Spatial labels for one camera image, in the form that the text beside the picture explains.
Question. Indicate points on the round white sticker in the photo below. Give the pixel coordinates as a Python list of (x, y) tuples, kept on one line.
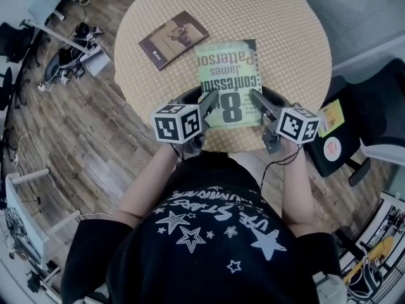
[(332, 148)]

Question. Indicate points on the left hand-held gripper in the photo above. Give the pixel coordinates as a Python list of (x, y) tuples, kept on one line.
[(177, 123)]

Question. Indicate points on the white desk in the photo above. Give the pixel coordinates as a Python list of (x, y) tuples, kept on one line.
[(47, 8)]

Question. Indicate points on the yellow dotted tablecloth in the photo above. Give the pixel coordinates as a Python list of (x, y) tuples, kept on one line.
[(253, 17)]

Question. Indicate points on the grey carpet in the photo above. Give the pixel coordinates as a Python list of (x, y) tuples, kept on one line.
[(357, 14)]

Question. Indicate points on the brown book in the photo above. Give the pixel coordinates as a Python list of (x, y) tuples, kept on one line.
[(172, 40)]

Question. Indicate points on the black star-print t-shirt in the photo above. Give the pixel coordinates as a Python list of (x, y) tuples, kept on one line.
[(205, 249)]

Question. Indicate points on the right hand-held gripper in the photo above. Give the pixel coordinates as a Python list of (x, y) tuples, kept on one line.
[(297, 125)]

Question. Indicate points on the yellow and black bag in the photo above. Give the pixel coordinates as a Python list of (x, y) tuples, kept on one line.
[(367, 271)]

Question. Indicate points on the black swivel chair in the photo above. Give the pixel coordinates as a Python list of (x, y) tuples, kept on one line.
[(19, 52)]

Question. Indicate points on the person's right forearm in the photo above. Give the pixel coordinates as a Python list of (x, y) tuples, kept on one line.
[(295, 188)]

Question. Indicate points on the white side table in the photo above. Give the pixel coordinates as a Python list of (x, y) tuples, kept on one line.
[(31, 223)]

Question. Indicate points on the green book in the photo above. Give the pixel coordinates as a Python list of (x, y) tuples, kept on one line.
[(229, 74)]

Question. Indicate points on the black office chair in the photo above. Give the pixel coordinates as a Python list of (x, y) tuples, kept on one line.
[(373, 106)]

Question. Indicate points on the black equipment on floor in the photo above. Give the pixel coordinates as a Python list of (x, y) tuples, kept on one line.
[(68, 59)]

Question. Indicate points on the yellow-green card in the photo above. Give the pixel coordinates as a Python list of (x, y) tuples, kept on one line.
[(331, 118)]

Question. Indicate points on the person's left forearm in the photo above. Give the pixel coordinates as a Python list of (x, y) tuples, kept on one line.
[(148, 182)]

